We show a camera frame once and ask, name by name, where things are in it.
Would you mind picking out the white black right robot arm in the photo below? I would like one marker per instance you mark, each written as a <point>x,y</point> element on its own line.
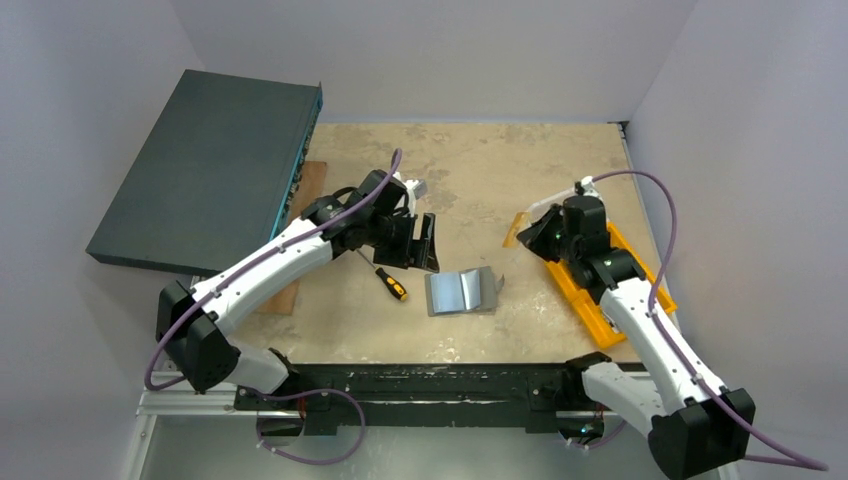
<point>692,422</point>

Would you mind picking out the white plastic bin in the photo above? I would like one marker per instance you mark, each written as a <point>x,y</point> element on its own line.
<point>523,219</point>

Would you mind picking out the black yellow handled screwdriver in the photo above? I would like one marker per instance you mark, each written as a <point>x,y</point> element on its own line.
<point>393,286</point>

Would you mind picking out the aluminium frame profile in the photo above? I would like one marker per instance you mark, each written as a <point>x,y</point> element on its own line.
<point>192,394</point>

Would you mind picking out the wooden board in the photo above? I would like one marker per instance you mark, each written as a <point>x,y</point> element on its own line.
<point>310,188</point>

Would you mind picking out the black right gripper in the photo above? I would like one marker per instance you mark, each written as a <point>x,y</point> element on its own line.
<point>548,230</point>

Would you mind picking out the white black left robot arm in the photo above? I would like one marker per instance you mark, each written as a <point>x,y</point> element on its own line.
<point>194,324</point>

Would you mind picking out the dark grey network switch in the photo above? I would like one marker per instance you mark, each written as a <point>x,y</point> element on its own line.
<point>215,177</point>

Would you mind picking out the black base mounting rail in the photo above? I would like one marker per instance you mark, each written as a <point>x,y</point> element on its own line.
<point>424,397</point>

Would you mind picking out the yellow plastic bin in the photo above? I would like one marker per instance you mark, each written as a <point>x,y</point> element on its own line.
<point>600,327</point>

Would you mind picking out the grey leather card holder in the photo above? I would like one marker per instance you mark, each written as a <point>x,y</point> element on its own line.
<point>473,290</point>

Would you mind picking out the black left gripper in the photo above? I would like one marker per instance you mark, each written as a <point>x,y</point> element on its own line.
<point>411,240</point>

